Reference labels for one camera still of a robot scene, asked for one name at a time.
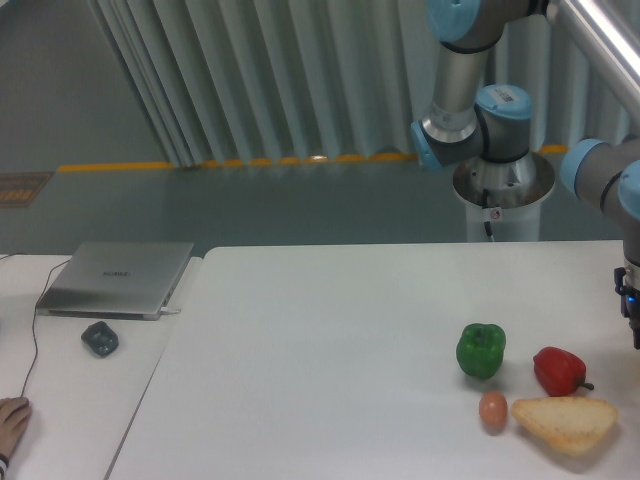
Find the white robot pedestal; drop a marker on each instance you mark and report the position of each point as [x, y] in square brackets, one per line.
[503, 201]

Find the slice of toasted bread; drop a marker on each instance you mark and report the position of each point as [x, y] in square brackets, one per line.
[570, 425]

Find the striped sleeve cuff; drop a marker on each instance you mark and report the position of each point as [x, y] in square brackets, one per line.
[4, 463]

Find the white pleated curtain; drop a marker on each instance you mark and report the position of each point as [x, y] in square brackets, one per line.
[248, 80]

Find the white usb plug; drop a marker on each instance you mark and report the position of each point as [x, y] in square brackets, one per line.
[169, 311]

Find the silver closed laptop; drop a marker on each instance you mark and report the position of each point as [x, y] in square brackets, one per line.
[117, 280]

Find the person's bare hand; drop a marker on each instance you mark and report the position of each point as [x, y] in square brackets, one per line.
[15, 416]

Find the red bell pepper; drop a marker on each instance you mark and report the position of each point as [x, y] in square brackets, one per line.
[560, 372]

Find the brown egg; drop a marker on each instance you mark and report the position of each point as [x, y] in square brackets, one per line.
[493, 410]

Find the green bell pepper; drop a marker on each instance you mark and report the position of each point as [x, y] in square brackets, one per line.
[480, 350]

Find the small black plastic tray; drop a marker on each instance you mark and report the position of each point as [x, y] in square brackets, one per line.
[101, 339]

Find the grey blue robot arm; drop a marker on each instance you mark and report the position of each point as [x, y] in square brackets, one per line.
[483, 131]

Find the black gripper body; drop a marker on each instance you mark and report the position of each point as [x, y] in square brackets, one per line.
[629, 301]

